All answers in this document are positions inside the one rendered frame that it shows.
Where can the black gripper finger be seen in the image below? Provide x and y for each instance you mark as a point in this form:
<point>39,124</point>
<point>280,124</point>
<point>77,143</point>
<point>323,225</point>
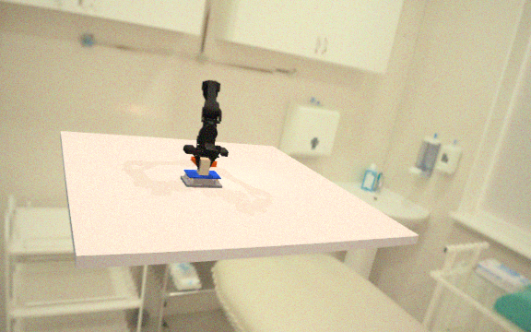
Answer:
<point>197,159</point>
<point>212,159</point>

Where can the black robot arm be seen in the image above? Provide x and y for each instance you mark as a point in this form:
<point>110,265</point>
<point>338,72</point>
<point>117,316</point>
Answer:
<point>210,116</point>

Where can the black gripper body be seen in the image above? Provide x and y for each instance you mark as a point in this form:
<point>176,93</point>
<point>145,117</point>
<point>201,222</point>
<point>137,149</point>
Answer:
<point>190,149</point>

